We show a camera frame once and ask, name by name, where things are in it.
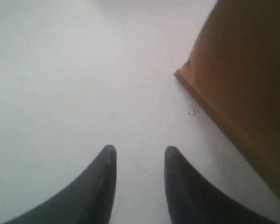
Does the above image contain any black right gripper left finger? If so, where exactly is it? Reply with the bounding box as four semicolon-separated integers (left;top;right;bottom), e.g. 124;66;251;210
7;145;117;224

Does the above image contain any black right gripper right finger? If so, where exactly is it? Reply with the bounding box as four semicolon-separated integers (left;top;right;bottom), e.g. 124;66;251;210
164;146;273;224

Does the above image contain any brown paper shopping bag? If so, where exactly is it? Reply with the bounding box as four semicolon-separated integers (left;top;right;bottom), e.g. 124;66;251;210
175;0;280;199

